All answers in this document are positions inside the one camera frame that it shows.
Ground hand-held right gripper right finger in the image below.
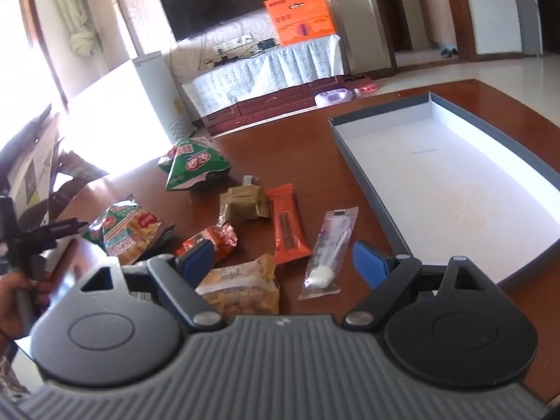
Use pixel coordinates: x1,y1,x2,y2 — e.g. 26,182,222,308
343,240,487,331

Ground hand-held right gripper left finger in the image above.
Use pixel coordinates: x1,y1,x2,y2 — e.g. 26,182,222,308
79,240,228,334

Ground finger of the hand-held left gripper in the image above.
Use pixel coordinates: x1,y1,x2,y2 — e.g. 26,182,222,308
41,219,89,240

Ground small red snack packet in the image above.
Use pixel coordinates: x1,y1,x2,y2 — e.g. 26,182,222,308
174,223,239,268

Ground clear white candy packet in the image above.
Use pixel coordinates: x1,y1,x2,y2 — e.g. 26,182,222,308
298,207,359,302

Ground yellow peanut packet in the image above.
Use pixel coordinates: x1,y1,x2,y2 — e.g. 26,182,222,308
195,254,281,322

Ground green red chips bag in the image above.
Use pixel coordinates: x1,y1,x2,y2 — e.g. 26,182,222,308
87,195,176,266

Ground olive snack packet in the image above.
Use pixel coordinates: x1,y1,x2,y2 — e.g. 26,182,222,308
219,185,271,225

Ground orange snack bar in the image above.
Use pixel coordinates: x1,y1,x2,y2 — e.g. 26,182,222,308
266,184,313,265

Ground green triangular snack bag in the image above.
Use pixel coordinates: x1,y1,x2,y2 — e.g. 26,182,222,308
157,135,232,191

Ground grey shallow cardboard box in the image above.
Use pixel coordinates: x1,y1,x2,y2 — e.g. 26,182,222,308
328,91,560,292

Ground person's left hand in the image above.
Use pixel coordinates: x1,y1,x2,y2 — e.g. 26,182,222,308
0,270,52,340

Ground dark chair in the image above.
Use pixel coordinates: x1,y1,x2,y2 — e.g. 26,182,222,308
41,149,111,225

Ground beige printed bag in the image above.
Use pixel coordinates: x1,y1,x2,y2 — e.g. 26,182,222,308
9,116,60,213

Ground person's patterned clothing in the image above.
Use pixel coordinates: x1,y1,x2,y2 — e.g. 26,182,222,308
0,354,28,405

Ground white floor-standing appliance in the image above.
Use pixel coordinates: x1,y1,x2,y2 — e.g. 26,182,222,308
65,50,194,159

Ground dark wooden television cabinet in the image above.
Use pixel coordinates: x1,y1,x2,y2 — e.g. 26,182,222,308
202,74,351,137

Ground cabinet with white cloth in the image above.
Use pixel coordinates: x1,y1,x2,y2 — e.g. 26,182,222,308
181,34,342,119

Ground tied white curtain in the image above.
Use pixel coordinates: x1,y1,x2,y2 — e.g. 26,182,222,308
46,0,96,57

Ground beige cabinet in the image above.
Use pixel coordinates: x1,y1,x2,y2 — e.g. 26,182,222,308
418,0,458,49

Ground orange cardboard box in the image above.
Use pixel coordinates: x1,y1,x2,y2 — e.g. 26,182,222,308
264,0,338,47

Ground dark brown door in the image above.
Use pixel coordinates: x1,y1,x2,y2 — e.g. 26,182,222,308
375,0,413,55

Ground black flat television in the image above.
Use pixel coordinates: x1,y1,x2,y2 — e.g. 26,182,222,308
157,0,272,43

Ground white wall sockets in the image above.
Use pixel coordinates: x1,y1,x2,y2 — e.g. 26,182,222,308
214,33,255,53

